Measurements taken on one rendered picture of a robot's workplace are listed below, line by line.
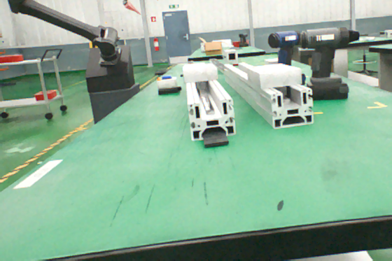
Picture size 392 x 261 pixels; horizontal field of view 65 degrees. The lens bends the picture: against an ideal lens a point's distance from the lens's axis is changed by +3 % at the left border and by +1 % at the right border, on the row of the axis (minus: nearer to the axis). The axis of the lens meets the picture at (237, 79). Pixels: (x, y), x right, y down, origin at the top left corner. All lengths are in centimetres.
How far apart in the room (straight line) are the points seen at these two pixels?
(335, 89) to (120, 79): 107
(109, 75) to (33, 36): 1266
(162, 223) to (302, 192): 19
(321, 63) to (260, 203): 62
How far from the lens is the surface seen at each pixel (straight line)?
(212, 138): 66
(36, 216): 55
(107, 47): 159
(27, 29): 1435
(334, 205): 44
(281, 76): 77
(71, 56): 1368
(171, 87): 131
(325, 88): 97
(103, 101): 166
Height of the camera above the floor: 101
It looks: 9 degrees down
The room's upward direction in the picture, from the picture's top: 5 degrees counter-clockwise
